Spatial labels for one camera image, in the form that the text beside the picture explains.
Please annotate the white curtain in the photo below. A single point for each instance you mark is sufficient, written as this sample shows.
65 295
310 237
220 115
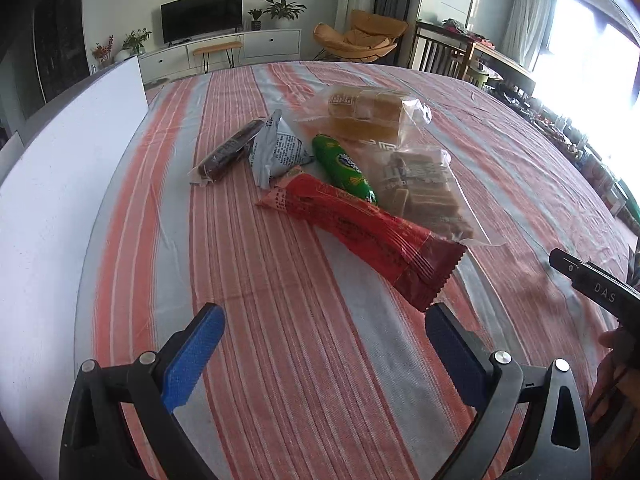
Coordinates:
525 10

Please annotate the long red snack packet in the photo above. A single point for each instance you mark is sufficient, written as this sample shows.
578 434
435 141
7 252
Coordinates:
360 227

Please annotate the large potted green plant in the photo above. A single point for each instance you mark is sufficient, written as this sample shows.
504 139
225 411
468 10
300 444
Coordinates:
282 12

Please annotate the window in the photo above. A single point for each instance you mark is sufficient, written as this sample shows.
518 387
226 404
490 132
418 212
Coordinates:
585 40

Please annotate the round white vase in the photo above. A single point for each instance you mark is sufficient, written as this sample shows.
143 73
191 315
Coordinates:
122 56

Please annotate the striped orange grey tablecloth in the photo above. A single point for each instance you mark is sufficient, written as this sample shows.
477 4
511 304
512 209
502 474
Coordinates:
310 360

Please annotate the red flowers in vase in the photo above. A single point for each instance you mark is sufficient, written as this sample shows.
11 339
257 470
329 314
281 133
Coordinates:
102 52

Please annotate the wooden side table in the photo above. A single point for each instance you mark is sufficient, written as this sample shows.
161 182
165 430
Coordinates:
500 62

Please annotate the white cardboard box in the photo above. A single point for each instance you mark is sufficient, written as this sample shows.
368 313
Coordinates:
55 210

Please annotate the clear bag of brown biscuits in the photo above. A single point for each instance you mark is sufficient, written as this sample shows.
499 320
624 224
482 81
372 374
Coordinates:
420 185

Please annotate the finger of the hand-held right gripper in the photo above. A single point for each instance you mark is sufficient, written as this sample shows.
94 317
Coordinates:
565 264

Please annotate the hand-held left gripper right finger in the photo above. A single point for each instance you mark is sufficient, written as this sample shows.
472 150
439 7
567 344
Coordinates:
452 355

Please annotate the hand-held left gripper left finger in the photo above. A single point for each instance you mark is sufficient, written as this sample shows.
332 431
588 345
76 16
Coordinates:
192 355

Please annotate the dark brown sausage stick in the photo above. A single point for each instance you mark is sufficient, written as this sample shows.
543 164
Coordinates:
230 152

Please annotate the small potted green plant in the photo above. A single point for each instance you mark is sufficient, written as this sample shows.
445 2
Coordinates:
255 19

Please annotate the dark glass display cabinet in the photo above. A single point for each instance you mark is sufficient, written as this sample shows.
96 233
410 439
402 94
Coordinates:
62 35

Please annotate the orange lounge chair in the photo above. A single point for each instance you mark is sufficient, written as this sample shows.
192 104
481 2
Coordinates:
360 37

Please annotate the clear bag of bread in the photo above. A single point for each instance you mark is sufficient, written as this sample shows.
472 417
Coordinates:
365 110

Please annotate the black television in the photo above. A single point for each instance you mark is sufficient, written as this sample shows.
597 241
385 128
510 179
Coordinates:
202 15

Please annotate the white television cabinet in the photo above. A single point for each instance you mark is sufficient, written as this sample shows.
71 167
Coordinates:
270 45

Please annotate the green plant in glass vase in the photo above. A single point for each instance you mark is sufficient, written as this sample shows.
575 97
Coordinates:
137 41

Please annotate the person's right hand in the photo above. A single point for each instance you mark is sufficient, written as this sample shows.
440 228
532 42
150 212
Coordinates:
607 380

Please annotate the dark wooden railing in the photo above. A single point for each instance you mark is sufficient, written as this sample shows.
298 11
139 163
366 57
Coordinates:
435 52

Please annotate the green tube snack packet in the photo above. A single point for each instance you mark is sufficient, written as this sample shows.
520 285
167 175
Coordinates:
342 165

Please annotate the wooden bench with metal legs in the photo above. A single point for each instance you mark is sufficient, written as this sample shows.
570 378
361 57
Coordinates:
217 47

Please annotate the white grey snack packet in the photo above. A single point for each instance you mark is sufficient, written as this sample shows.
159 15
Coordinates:
277 152

